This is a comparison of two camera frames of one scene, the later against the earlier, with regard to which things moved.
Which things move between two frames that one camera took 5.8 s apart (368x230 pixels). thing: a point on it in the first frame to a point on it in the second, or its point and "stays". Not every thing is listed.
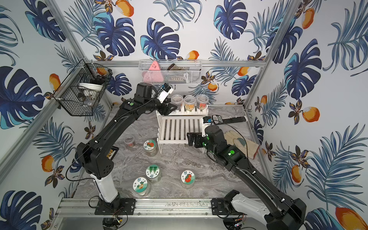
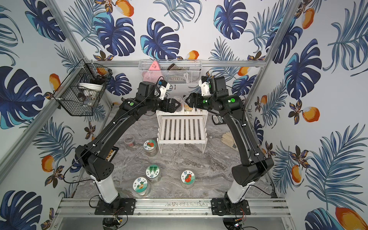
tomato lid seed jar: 150,146 stays
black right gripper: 199,137 to 193,97
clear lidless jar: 129,140 stays
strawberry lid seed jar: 188,179 stays
